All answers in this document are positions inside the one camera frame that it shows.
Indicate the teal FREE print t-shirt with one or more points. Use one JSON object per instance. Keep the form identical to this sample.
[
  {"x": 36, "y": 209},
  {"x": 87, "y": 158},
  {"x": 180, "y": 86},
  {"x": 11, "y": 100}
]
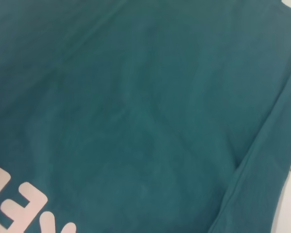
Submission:
[{"x": 135, "y": 97}]

